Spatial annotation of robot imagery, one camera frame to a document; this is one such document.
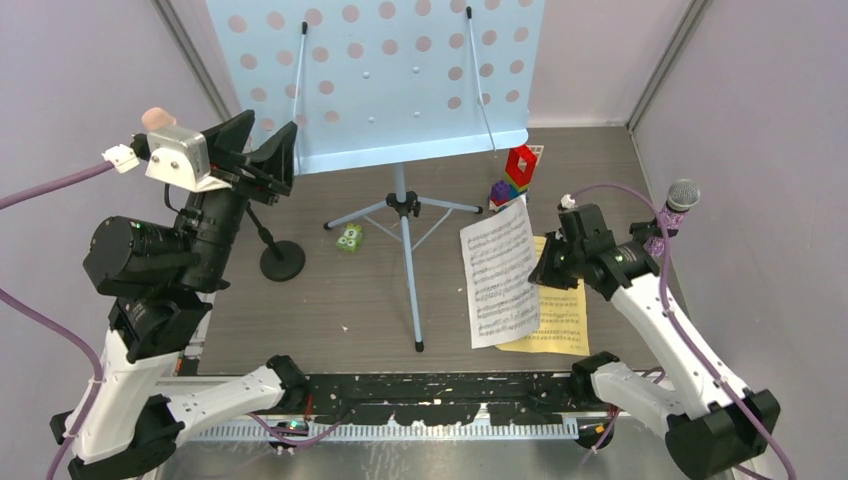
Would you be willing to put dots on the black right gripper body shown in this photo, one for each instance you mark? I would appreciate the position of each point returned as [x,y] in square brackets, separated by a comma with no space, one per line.
[574,255]

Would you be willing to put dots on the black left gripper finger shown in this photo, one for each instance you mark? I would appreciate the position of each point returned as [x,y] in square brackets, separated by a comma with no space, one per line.
[272,164]
[226,141]

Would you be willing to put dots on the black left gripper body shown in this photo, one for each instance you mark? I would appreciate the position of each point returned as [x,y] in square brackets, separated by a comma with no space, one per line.
[218,222]

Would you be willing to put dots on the yellow sheet music page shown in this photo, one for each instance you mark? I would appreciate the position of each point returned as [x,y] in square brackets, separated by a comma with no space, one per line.
[563,324]

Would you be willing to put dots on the white sheet music page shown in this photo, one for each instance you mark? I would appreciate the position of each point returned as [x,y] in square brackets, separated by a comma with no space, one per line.
[498,257]

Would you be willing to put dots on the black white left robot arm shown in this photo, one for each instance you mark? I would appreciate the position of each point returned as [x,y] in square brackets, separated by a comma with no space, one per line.
[159,278]

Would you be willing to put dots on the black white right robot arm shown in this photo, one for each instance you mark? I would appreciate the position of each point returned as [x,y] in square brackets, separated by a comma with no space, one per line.
[710,421]

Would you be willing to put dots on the black right microphone stand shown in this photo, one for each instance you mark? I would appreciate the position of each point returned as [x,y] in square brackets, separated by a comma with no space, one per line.
[646,231]

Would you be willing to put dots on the black microphone stand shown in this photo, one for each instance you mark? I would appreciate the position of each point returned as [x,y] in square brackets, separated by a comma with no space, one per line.
[281,260]
[646,231]

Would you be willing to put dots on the beige microphone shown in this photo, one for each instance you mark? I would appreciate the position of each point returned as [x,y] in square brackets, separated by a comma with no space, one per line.
[156,117]

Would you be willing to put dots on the black left microphone stand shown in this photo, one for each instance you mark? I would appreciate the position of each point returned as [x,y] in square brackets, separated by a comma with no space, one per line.
[281,260]

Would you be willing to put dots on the colourful toy brick car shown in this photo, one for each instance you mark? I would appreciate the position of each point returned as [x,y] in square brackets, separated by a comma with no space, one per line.
[519,170]

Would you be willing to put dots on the purple glitter microphone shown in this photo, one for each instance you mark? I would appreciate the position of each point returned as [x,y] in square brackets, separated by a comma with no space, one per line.
[681,196]

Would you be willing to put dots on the green number five toy block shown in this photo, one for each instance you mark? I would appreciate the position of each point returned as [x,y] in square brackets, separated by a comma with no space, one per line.
[351,238]

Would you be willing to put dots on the light blue music stand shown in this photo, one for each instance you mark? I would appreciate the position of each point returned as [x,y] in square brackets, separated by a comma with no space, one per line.
[372,83]

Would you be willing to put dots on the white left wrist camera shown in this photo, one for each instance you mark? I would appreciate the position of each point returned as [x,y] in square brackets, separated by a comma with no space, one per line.
[179,157]

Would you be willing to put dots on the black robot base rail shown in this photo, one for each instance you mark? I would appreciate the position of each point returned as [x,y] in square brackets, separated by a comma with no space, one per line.
[437,399]

